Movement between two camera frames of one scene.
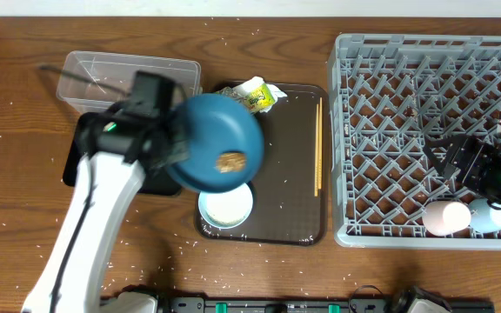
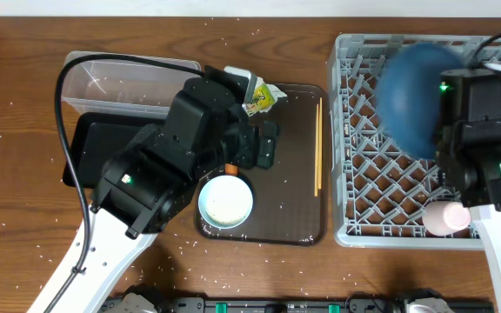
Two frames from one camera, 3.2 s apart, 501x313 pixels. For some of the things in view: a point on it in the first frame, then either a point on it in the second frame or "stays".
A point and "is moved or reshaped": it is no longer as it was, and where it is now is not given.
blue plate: x=226 y=144 is moved or reshaped
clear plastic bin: x=117 y=70 stays
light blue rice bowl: x=226 y=210 stays
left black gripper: x=169 y=145 to x=258 y=142
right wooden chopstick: x=320 y=143 stays
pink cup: x=445 y=217 stays
